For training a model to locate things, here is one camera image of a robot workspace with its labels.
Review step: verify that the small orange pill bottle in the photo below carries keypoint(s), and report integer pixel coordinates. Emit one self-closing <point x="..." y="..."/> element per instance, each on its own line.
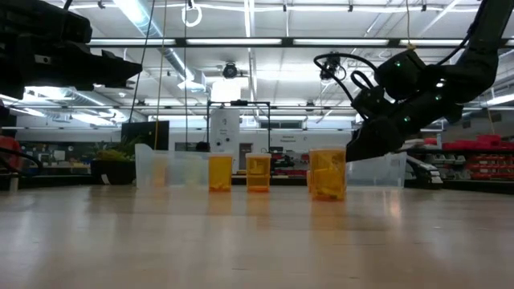
<point x="160" y="172"/>

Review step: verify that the silver ventilation duct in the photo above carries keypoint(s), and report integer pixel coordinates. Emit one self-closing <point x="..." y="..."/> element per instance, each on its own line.
<point x="86" y="98"/>

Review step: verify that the black stapler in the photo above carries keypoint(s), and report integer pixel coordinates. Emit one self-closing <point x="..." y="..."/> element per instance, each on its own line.
<point x="425" y="173"/>

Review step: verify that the thin black metal frame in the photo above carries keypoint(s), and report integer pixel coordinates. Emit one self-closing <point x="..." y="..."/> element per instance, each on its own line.
<point x="239" y="102"/>

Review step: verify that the cluttered background workbench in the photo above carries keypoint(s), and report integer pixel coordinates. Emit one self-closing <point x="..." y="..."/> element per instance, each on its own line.
<point x="60" y="154"/>

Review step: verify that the white equipment cabinet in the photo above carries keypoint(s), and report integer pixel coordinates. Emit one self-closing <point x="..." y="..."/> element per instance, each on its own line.
<point x="225" y="128"/>

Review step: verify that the potted green plant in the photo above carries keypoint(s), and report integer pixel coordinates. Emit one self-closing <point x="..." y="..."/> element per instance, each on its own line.
<point x="114" y="172"/>

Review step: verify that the black hanging ceiling camera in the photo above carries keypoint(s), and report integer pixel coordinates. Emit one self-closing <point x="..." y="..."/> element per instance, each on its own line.
<point x="331" y="71"/>

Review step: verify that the shelf with red bins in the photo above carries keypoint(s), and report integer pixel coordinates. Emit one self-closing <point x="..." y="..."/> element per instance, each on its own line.
<point x="486" y="160"/>

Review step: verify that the overhead light bar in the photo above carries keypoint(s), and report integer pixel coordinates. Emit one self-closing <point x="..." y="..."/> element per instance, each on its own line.
<point x="341" y="41"/>

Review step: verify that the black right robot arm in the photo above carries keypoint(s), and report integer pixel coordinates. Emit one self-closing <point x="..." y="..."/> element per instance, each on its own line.
<point x="474" y="76"/>

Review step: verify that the clear plastic bin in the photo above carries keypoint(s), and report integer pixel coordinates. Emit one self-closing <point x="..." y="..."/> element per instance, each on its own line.
<point x="176" y="172"/>
<point x="377" y="174"/>

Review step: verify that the black monitor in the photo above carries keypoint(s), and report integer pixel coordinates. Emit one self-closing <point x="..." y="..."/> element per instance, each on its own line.
<point x="144" y="134"/>

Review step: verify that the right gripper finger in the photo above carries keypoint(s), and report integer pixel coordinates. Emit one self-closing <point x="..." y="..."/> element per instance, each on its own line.
<point x="357" y="152"/>

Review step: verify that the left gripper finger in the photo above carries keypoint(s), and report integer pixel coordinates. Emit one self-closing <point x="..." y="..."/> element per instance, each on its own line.
<point x="112" y="72"/>
<point x="124" y="84"/>

